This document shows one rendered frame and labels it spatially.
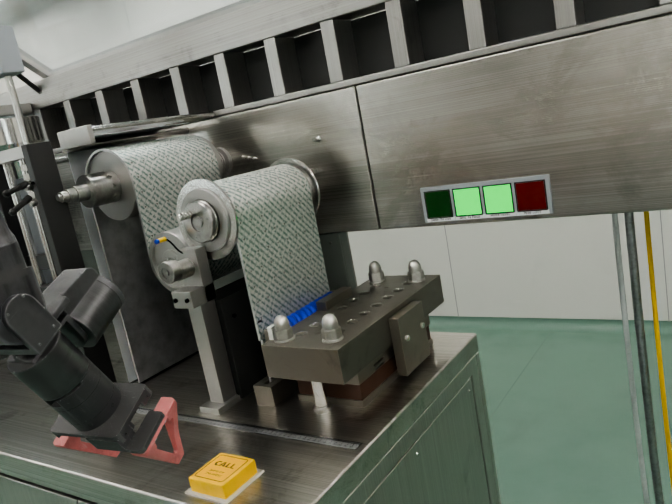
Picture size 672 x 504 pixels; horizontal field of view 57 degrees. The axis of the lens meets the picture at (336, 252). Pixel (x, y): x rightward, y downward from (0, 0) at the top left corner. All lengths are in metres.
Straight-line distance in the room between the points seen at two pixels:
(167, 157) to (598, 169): 0.82
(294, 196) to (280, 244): 0.11
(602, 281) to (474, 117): 2.58
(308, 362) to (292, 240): 0.28
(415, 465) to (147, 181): 0.73
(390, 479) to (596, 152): 0.63
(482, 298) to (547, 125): 2.82
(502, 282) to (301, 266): 2.68
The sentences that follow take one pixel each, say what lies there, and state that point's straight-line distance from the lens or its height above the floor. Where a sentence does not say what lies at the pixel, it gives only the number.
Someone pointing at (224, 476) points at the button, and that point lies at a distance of 0.94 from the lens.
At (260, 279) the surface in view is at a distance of 1.13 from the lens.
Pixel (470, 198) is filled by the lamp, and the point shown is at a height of 1.19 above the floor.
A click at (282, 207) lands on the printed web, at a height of 1.24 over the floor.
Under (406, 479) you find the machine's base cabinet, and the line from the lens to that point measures 1.10.
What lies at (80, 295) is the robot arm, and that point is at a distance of 0.69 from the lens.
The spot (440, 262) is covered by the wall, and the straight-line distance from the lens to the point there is 3.93.
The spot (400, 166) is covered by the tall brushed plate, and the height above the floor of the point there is 1.27.
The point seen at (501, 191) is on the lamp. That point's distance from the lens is 1.17.
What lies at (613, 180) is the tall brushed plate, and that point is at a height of 1.20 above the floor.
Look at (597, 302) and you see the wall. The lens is 3.72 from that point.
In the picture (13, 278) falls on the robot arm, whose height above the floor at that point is 1.29.
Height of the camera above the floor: 1.37
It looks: 11 degrees down
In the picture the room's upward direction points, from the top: 11 degrees counter-clockwise
